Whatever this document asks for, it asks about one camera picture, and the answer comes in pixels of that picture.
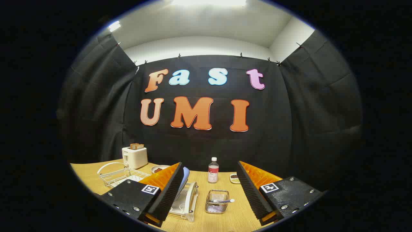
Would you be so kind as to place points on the black backdrop cloth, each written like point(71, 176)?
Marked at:
point(273, 145)

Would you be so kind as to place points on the clear bottle with red label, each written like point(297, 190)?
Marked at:
point(213, 172)

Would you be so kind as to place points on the white toaster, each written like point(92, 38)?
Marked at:
point(135, 158)

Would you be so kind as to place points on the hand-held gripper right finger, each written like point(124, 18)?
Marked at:
point(252, 193)

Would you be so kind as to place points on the ceiling light panel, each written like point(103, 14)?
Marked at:
point(114, 26)

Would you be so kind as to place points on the white divided dish of beans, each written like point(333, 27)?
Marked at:
point(234, 181)

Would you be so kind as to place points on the blue plate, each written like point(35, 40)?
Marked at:
point(185, 178)

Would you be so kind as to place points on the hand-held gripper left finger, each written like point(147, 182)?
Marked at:
point(169, 193)

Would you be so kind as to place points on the white oval plate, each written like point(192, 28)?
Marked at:
point(164, 166)

